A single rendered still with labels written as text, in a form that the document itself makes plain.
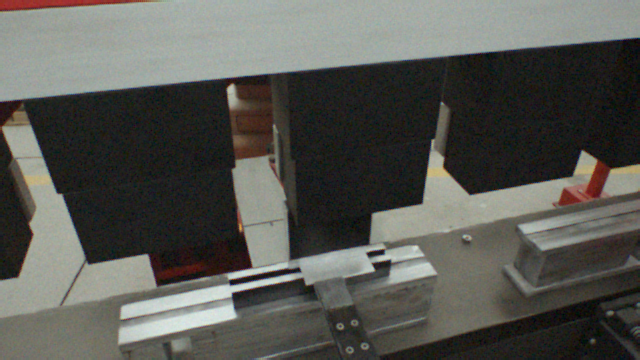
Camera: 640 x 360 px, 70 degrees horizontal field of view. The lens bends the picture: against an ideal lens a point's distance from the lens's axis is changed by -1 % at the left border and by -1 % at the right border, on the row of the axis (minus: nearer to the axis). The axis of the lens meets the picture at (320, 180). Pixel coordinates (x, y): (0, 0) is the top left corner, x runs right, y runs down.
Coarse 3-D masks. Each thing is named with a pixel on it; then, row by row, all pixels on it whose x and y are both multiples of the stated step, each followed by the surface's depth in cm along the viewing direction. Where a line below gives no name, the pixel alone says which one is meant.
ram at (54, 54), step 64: (0, 0) 30; (64, 0) 31; (128, 0) 32; (192, 0) 33; (256, 0) 34; (320, 0) 36; (384, 0) 37; (448, 0) 39; (512, 0) 40; (576, 0) 42; (0, 64) 32; (64, 64) 33; (128, 64) 34; (192, 64) 35; (256, 64) 37; (320, 64) 38
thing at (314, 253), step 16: (288, 208) 50; (288, 224) 51; (320, 224) 52; (336, 224) 52; (352, 224) 53; (368, 224) 54; (288, 240) 52; (304, 240) 52; (320, 240) 53; (336, 240) 54; (352, 240) 55; (368, 240) 55; (288, 256) 54; (304, 256) 54; (320, 256) 56; (336, 256) 56; (352, 256) 57
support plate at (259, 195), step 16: (240, 160) 77; (256, 160) 77; (240, 176) 73; (256, 176) 73; (272, 176) 73; (240, 192) 69; (256, 192) 69; (272, 192) 69; (240, 208) 66; (256, 208) 66; (272, 208) 66; (256, 240) 60; (272, 240) 60; (384, 240) 60; (256, 256) 58; (272, 256) 58
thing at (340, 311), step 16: (320, 288) 53; (336, 288) 53; (336, 304) 51; (352, 304) 51; (336, 320) 49; (352, 320) 49; (336, 336) 47; (352, 336) 47; (368, 336) 47; (352, 352) 45; (368, 352) 45
